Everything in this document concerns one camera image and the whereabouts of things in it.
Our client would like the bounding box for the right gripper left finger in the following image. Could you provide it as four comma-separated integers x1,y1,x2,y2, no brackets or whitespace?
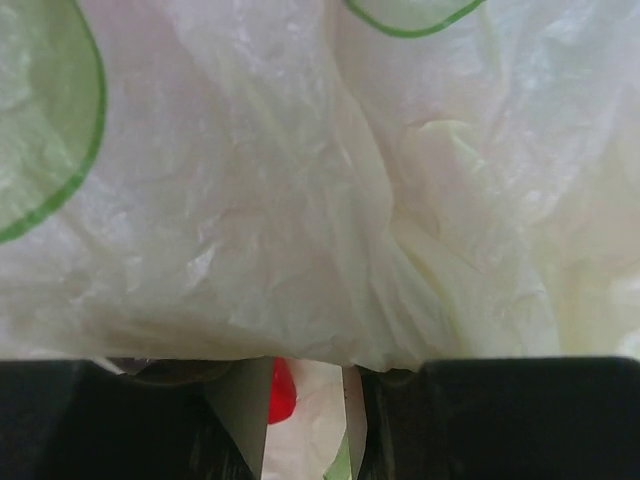
1,360,266,479

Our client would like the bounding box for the green plastic grocery bag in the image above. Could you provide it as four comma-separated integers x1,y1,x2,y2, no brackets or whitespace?
0,0,640,480

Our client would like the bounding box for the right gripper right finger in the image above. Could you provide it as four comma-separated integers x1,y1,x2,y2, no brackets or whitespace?
343,357,639,479

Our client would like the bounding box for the red chili pepper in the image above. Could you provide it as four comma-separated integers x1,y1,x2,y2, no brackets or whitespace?
268,357,297,425

